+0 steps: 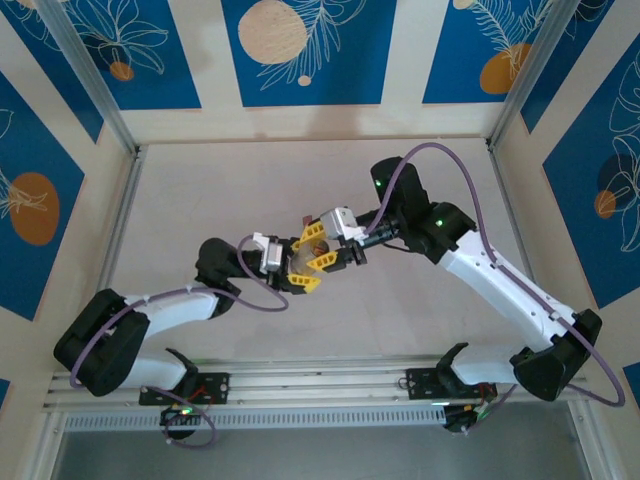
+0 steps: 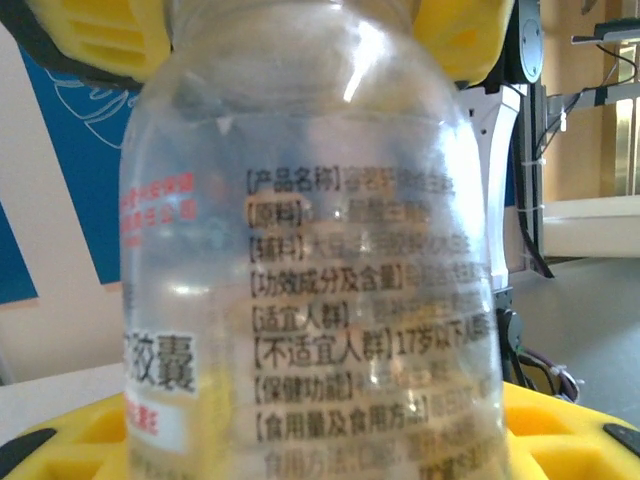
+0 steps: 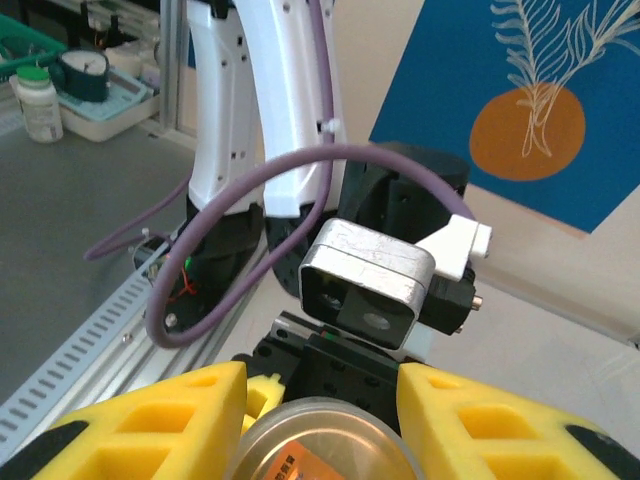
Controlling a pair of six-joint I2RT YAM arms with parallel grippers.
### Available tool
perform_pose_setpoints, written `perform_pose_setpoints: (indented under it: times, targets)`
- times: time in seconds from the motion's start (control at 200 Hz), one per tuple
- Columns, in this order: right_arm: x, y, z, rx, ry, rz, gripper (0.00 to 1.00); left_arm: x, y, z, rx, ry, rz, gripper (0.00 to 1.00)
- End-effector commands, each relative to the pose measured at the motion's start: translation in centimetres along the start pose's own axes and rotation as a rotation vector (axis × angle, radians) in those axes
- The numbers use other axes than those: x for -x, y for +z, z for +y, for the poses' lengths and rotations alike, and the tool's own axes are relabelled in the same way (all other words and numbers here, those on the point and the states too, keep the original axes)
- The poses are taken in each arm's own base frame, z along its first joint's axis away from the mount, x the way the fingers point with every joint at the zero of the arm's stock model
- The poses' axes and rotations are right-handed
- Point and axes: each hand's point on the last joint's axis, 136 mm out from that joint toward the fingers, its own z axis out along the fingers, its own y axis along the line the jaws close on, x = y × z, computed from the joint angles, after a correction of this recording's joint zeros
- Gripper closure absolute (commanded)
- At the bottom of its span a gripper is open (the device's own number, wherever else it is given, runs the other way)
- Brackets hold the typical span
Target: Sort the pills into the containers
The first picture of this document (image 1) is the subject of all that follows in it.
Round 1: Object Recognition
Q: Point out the grey metal sheet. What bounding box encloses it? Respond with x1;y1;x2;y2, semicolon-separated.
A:
49;429;591;480

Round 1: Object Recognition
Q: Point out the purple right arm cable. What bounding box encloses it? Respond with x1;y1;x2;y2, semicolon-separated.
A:
364;142;626;421

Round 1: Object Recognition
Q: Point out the grey slotted cable duct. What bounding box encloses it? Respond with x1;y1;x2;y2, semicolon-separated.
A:
62;407;451;434

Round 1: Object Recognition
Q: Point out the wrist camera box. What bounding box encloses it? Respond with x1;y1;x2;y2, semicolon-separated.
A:
318;206;369;242
252;231;286;275

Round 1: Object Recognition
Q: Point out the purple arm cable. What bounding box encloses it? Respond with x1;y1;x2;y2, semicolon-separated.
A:
364;142;626;421
69;234;290;449

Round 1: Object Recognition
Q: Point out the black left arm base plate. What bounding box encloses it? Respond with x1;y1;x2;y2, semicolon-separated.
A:
138;372;232;407

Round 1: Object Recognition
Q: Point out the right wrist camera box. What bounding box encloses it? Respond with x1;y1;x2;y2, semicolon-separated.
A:
318;206;369;242

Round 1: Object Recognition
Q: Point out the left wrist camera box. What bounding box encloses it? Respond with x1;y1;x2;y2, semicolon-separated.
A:
252;231;286;275

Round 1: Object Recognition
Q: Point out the aluminium side rail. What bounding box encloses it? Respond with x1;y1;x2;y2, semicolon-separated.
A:
92;147;149;301
487;144;534;281

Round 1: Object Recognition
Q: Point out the aluminium cross beam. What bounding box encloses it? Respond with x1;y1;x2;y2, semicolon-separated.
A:
42;352;594;414

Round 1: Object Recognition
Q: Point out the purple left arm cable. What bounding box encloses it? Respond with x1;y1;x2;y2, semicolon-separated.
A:
69;234;290;449

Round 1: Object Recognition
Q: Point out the clear plastic pill container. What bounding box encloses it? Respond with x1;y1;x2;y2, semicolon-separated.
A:
289;238;332;276

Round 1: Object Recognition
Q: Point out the aluminium frame post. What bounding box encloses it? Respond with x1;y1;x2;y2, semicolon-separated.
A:
567;399;609;480
27;412;69;480
34;0;141;156
487;0;594;151

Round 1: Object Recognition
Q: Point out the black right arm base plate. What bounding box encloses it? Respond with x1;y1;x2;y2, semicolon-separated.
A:
405;367;499;401

